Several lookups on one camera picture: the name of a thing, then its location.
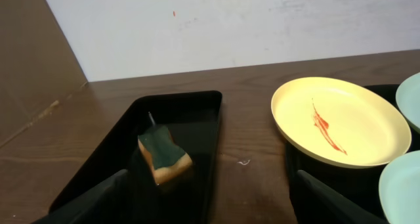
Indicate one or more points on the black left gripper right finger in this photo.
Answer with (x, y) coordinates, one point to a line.
(315, 202)

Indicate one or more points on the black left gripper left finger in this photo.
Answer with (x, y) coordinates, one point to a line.
(73, 211)

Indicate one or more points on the yellow green scrub sponge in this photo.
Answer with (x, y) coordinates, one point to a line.
(164, 157)

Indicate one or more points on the mint plate front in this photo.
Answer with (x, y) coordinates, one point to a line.
(399, 189)

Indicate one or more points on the mint plate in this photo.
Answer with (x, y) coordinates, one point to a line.
(399, 189)
(408, 100)

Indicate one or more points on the black round tray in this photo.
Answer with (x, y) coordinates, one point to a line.
(359, 185)

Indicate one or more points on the black rectangular tray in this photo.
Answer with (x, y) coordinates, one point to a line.
(193, 121)

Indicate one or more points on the yellow plate with sauce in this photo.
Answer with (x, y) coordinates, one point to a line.
(340, 123)

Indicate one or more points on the mint plate back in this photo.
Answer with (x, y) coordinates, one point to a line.
(408, 100)

